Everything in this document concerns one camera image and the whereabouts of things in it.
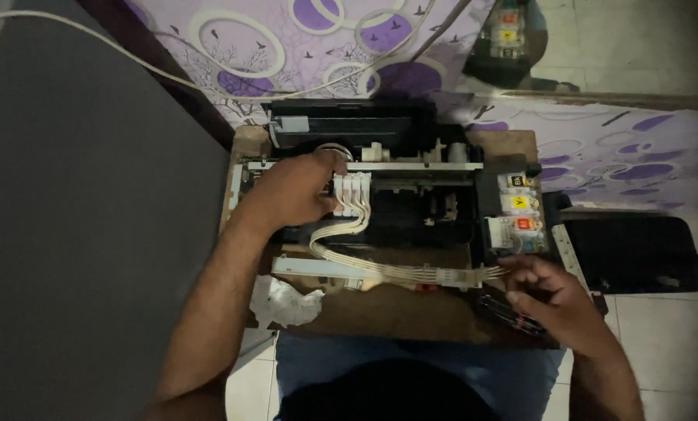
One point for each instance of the person's right hand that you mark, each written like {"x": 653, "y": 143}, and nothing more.
{"x": 571, "y": 316}

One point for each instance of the person's left hand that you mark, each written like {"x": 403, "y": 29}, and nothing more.
{"x": 290, "y": 187}

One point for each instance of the white printer cartridge carriage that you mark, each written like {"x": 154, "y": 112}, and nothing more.
{"x": 353, "y": 190}

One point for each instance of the silver metal bar with holes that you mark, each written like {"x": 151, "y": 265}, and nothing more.
{"x": 568, "y": 251}

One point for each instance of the black plastic printer part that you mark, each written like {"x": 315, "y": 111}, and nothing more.
{"x": 504, "y": 313}

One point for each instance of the person's blue shorts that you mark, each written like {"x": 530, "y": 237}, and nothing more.
{"x": 518, "y": 374}

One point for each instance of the grey metal printer strip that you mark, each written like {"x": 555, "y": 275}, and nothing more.
{"x": 314, "y": 268}

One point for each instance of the black printer cover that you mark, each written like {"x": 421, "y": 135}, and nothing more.
{"x": 635, "y": 254}

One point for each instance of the ink tank unit coloured labels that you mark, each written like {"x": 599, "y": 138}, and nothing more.
{"x": 518, "y": 225}

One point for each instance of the white ink tube bundle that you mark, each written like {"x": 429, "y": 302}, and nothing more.
{"x": 372, "y": 266}

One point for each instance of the crumpled white tissue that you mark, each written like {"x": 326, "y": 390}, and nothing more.
{"x": 281, "y": 301}

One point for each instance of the black opened printer chassis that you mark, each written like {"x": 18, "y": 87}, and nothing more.
{"x": 407, "y": 210}

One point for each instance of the purple patterned bed sheet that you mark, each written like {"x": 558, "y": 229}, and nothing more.
{"x": 337, "y": 41}

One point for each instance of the person's black shirt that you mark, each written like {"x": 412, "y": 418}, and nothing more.
{"x": 384, "y": 392}

